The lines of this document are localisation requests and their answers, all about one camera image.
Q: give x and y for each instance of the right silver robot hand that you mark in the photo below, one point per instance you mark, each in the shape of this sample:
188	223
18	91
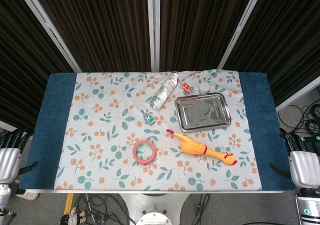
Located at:
305	170

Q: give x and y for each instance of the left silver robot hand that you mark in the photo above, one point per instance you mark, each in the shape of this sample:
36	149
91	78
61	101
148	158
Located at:
8	165

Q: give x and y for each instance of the yellow rubber chicken toy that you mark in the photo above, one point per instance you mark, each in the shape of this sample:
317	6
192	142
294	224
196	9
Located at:
192	146

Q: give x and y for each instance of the stainless steel tray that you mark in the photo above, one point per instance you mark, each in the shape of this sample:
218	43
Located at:
200	112

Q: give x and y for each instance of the black power strip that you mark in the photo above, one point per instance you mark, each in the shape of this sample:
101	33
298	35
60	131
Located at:
311	140

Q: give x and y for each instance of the white shoe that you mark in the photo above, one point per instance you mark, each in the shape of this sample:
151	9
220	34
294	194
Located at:
28	196

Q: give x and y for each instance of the yellow strip on floor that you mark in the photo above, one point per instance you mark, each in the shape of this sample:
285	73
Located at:
68	203

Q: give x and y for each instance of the blue table mat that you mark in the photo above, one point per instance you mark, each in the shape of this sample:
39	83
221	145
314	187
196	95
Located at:
57	110

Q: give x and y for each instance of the floral print tablecloth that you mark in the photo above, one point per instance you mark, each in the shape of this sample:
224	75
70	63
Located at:
105	135

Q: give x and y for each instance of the red tape roll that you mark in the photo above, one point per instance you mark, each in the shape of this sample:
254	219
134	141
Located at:
136	157

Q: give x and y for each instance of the red toy car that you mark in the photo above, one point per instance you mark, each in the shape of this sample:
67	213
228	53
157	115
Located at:
187	87

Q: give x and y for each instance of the green toy tank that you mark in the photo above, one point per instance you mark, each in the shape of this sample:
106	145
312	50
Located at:
149	119

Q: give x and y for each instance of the clear plastic water bottle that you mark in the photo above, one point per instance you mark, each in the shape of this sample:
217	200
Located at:
163	91

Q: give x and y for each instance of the white screen frame post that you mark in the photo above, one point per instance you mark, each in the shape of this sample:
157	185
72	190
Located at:
47	25
153	27
240	27
297	95

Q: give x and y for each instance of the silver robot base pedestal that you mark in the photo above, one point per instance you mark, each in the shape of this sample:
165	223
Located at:
155	205

